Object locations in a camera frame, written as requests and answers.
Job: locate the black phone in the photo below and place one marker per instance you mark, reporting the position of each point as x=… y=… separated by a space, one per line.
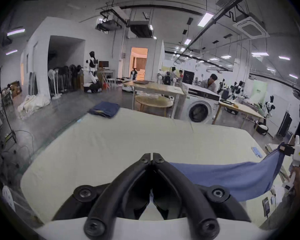
x=266 y=205

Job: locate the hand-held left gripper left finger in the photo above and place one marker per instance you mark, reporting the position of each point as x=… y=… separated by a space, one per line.
x=107 y=204

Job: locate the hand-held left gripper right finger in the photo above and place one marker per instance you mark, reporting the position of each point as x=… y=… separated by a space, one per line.
x=190 y=201

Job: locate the tall rectangular wooden table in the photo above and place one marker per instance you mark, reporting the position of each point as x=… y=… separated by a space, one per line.
x=158 y=87

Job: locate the folded dark blue garment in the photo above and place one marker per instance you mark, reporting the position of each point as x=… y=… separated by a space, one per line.
x=104 y=109

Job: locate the white stool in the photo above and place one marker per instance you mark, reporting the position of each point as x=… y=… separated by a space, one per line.
x=111 y=82

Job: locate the brown carton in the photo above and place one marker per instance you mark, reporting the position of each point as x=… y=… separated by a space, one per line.
x=15 y=88

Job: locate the long wooden work table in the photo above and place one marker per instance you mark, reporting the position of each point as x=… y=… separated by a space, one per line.
x=240 y=109

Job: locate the black clothes rack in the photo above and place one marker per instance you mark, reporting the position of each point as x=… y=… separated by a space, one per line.
x=1 y=109

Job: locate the row of standing fans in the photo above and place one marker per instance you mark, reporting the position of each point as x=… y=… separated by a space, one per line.
x=61 y=80

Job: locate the small blue patterned packet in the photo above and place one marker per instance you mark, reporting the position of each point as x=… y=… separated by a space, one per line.
x=256 y=151

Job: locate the white and black humanoid robot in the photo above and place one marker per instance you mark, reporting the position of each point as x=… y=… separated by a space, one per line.
x=92 y=72
x=268 y=109

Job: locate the bed with beige sheet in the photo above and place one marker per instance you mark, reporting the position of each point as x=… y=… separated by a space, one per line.
x=110 y=146

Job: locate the round wooden low table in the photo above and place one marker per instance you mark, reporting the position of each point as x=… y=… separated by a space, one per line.
x=153 y=101

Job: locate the white desk with monitor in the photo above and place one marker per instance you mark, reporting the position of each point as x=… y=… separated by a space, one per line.
x=105 y=69

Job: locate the person's right hand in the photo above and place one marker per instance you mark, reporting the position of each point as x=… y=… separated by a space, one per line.
x=297 y=174

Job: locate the white washing machine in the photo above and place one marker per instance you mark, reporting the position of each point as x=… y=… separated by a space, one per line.
x=202 y=107

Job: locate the pile of white cloth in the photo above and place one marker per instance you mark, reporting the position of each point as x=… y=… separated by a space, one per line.
x=32 y=103

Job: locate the blue cloth garment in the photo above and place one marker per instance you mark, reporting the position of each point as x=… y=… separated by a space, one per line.
x=230 y=179

